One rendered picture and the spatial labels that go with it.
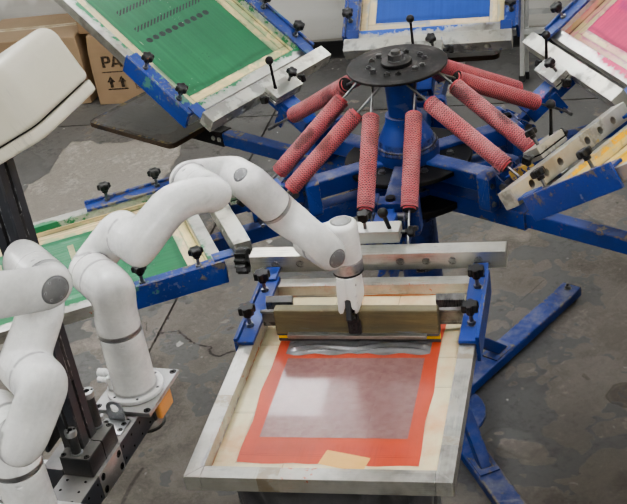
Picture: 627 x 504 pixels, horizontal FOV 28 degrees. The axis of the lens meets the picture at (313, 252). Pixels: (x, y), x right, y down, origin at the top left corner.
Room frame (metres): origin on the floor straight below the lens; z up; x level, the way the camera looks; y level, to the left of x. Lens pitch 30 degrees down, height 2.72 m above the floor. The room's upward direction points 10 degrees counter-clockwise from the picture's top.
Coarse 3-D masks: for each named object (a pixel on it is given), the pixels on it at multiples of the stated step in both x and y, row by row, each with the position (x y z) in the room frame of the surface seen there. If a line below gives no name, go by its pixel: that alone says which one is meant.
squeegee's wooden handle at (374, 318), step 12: (276, 312) 2.60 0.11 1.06; (288, 312) 2.59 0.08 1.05; (300, 312) 2.58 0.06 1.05; (312, 312) 2.57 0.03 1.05; (324, 312) 2.57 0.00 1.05; (336, 312) 2.56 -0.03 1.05; (360, 312) 2.54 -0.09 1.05; (372, 312) 2.53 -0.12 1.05; (384, 312) 2.52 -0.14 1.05; (396, 312) 2.51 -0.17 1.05; (408, 312) 2.51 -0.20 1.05; (420, 312) 2.50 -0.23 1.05; (432, 312) 2.49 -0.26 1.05; (276, 324) 2.60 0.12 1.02; (288, 324) 2.59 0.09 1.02; (300, 324) 2.58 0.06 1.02; (312, 324) 2.58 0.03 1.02; (324, 324) 2.57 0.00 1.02; (336, 324) 2.56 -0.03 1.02; (372, 324) 2.53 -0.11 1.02; (384, 324) 2.52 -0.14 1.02; (396, 324) 2.51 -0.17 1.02; (408, 324) 2.51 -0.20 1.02; (420, 324) 2.50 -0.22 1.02; (432, 324) 2.49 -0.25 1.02
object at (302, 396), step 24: (288, 360) 2.53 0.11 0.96; (312, 360) 2.51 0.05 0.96; (336, 360) 2.50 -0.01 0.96; (264, 384) 2.45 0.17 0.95; (288, 384) 2.43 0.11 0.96; (312, 384) 2.42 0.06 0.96; (336, 384) 2.40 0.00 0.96; (264, 408) 2.36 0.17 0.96; (288, 408) 2.34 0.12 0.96; (312, 408) 2.33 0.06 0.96; (336, 408) 2.31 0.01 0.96; (264, 432) 2.27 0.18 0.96; (288, 432) 2.25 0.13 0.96; (312, 432) 2.24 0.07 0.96; (240, 456) 2.20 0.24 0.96; (264, 456) 2.18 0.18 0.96; (288, 456) 2.17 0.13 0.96; (312, 456) 2.16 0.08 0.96
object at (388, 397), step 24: (360, 360) 2.48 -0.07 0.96; (384, 360) 2.46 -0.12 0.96; (408, 360) 2.45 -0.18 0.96; (432, 360) 2.43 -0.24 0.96; (360, 384) 2.38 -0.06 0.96; (384, 384) 2.37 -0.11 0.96; (408, 384) 2.35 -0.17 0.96; (432, 384) 2.34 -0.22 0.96; (360, 408) 2.29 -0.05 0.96; (384, 408) 2.28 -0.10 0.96; (408, 408) 2.26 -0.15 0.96; (336, 432) 2.22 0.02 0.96; (360, 432) 2.21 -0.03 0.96; (384, 432) 2.19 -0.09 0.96; (408, 432) 2.18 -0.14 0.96; (384, 456) 2.11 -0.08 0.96; (408, 456) 2.10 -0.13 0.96
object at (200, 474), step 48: (288, 288) 2.82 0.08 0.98; (384, 288) 2.74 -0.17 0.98; (432, 288) 2.71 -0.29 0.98; (240, 384) 2.44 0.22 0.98; (192, 480) 2.11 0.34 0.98; (240, 480) 2.08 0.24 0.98; (288, 480) 2.05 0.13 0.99; (336, 480) 2.02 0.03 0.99; (384, 480) 2.00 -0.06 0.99; (432, 480) 1.97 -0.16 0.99
